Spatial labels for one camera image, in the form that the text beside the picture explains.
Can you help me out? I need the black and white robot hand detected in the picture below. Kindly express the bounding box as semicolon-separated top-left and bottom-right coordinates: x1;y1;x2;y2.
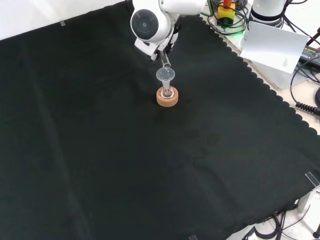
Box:
134;23;181;62

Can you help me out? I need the clear graduated cylinder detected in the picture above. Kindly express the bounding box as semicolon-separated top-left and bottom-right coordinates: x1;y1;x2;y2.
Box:
158;49;172;70

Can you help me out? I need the clear round-bottom flask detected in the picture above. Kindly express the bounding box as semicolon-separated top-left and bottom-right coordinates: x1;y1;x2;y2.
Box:
161;83;175;99

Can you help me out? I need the yellow stop button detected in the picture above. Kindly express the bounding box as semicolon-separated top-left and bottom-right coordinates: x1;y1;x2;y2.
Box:
216;0;237;26

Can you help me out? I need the black cloth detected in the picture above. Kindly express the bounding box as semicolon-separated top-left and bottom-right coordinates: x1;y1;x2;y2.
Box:
0;1;320;240

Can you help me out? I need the pale board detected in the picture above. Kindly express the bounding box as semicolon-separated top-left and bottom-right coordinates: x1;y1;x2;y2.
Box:
239;21;310;75

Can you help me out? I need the black power adapter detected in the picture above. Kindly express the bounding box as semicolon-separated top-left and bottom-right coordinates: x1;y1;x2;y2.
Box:
298;44;320;66

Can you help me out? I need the cork ring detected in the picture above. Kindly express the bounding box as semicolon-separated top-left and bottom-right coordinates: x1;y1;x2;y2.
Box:
156;86;180;108

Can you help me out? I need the black looped cable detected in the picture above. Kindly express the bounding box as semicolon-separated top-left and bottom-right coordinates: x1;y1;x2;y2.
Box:
206;0;250;36

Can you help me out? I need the black coiled cable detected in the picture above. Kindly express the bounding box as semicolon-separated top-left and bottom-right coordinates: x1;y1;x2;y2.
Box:
289;53;320;116

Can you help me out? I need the black floor cable bundle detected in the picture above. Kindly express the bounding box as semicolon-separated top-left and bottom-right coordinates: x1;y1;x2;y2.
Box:
242;209;320;240

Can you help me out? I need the grey metal bracket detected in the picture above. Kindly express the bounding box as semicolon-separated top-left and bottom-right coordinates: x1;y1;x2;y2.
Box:
297;186;320;214

